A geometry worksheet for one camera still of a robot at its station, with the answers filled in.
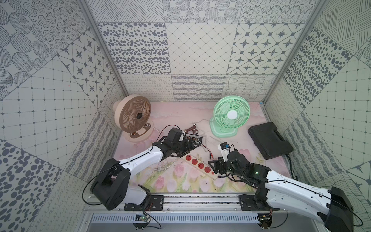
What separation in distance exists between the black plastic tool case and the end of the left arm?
1.51ft

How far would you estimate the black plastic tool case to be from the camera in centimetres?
90

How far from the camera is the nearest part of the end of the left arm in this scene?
0.64m
